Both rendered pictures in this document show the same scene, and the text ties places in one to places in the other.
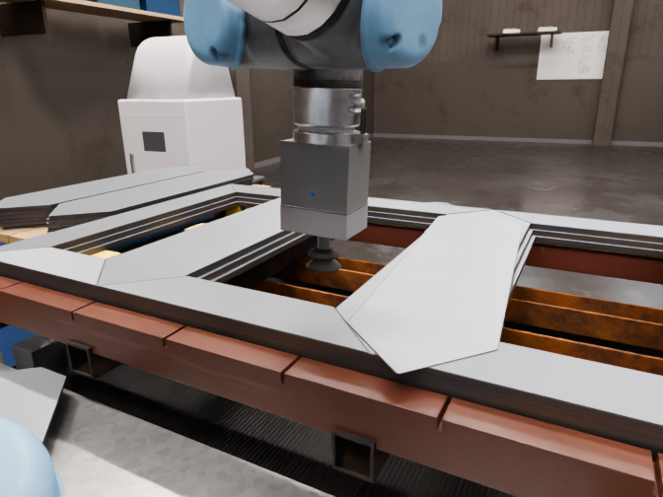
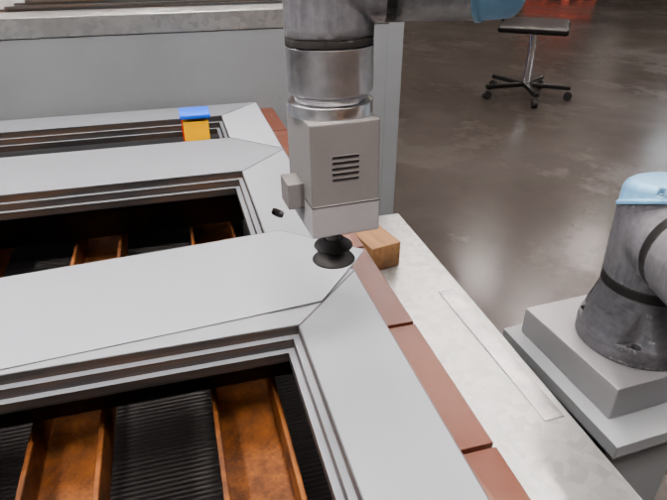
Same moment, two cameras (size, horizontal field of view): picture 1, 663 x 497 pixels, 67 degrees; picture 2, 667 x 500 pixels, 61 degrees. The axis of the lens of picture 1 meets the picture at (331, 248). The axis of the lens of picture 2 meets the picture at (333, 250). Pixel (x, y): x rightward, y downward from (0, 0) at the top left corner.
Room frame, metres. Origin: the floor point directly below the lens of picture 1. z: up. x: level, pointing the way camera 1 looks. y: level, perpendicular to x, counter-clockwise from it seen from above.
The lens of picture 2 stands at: (0.91, 0.37, 1.22)
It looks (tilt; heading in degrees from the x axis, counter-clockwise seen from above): 30 degrees down; 227
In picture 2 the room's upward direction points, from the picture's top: straight up
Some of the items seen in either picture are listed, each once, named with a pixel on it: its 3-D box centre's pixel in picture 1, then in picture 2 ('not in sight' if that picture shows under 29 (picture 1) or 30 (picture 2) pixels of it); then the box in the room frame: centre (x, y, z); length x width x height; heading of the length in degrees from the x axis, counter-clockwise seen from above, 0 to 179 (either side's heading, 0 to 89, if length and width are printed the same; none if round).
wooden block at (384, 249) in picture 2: not in sight; (371, 245); (0.23, -0.24, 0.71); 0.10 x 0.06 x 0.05; 75
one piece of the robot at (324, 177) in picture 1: (331, 178); (319, 159); (0.58, 0.00, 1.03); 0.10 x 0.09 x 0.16; 154
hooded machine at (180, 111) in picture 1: (184, 135); not in sight; (4.13, 1.19, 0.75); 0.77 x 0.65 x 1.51; 156
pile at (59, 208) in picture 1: (144, 193); not in sight; (1.51, 0.57, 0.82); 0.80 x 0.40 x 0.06; 152
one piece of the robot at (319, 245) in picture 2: (324, 254); (333, 246); (0.57, 0.01, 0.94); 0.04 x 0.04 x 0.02
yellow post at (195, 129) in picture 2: not in sight; (200, 162); (0.33, -0.66, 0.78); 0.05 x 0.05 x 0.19; 62
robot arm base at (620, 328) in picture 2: not in sight; (642, 305); (0.18, 0.20, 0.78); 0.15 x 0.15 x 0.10
